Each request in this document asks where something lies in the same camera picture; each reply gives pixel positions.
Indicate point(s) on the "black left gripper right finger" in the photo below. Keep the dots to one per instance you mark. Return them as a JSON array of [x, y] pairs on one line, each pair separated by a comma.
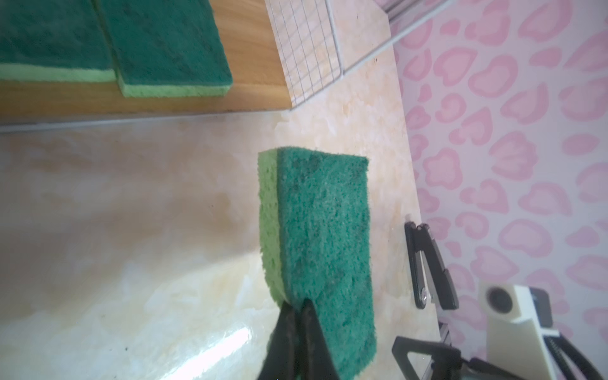
[[315, 361]]

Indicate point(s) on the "green scouring pad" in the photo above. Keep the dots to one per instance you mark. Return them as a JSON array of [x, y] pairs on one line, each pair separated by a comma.
[[53, 41]]

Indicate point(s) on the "black tool on floor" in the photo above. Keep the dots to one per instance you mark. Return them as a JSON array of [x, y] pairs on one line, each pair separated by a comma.
[[430, 277]]

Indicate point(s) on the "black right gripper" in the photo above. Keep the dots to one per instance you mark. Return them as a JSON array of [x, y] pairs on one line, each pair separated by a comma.
[[447, 362]]

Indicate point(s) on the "white wire wooden shelf rack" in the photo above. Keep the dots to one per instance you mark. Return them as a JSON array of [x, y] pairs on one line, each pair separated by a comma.
[[281, 54]]

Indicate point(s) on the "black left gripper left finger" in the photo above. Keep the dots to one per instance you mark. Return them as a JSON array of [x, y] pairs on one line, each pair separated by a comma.
[[280, 362]]

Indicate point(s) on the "green sponge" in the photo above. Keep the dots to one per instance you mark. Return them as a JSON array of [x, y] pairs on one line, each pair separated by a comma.
[[314, 224], [165, 49]]

